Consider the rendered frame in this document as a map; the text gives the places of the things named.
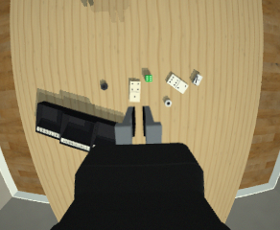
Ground white domino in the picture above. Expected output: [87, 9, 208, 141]
[167, 74, 189, 94]
[129, 81, 141, 102]

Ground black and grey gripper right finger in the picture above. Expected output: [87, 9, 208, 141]
[142, 106, 162, 144]

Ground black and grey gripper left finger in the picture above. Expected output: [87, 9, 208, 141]
[114, 106, 136, 145]

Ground black storage bins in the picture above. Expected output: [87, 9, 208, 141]
[35, 101, 117, 152]

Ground green die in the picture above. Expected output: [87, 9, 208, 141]
[145, 75, 152, 81]

